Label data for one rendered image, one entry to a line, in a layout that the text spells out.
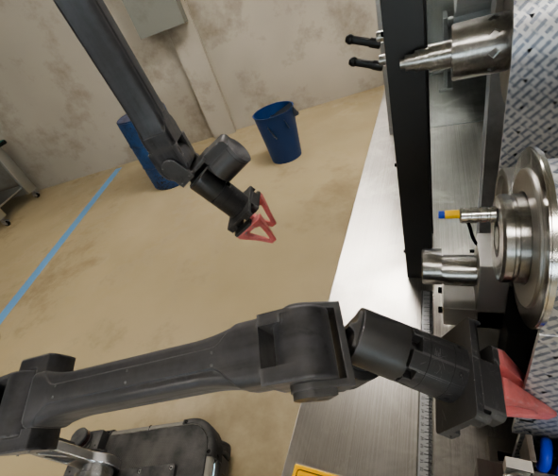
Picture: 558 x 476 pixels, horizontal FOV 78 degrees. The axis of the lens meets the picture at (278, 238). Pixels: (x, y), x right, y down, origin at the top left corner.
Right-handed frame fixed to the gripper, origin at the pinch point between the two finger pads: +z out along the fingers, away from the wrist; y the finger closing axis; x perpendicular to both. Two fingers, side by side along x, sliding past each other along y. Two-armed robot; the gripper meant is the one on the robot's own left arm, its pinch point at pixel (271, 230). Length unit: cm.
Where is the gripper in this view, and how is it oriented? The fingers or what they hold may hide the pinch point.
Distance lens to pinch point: 75.5
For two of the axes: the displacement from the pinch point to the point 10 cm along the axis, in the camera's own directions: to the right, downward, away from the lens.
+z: 7.3, 5.4, 4.3
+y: 0.0, -6.2, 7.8
